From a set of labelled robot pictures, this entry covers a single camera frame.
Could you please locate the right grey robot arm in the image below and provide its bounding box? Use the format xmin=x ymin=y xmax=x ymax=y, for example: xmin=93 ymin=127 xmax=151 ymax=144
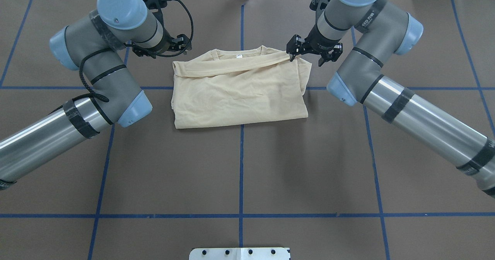
xmin=287 ymin=0 xmax=494 ymax=198

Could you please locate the cream long-sleeve graphic shirt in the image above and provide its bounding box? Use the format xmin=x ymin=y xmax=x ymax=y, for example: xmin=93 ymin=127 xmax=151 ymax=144
xmin=171 ymin=46 xmax=312 ymax=129

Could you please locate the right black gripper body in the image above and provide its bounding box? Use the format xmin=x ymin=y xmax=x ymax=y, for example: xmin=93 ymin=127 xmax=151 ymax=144
xmin=286 ymin=0 xmax=343 ymax=67

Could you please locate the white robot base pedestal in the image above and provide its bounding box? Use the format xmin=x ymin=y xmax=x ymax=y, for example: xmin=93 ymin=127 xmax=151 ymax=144
xmin=189 ymin=246 xmax=291 ymax=260

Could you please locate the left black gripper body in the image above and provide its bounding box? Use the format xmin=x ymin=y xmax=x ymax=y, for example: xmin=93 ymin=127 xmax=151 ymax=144
xmin=131 ymin=0 xmax=193 ymax=58

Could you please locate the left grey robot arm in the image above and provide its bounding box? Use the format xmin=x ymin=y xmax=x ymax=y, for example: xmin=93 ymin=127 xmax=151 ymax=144
xmin=0 ymin=0 xmax=194 ymax=190

